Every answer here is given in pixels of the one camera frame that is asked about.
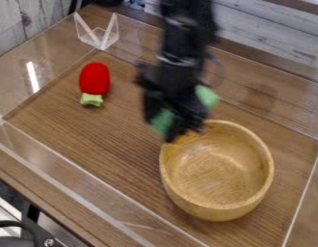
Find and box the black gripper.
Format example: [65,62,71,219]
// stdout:
[136,63,208,143]

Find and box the green rectangular block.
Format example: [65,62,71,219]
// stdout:
[144,85,220,143]

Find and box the brown wooden bowl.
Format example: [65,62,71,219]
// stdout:
[159,120,274,222]

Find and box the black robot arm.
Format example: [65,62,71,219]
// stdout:
[136,0,220,143]

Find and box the red plush strawberry toy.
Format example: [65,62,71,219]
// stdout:
[79,62,111,107]

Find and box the black table leg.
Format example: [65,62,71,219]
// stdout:
[21,203,40,247]

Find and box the clear acrylic corner bracket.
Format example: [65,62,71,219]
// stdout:
[73,14,120,51]

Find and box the clear acrylic tray wall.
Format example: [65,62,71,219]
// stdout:
[0,115,206,247]

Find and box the black cable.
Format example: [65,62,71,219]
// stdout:
[0,220,33,247]

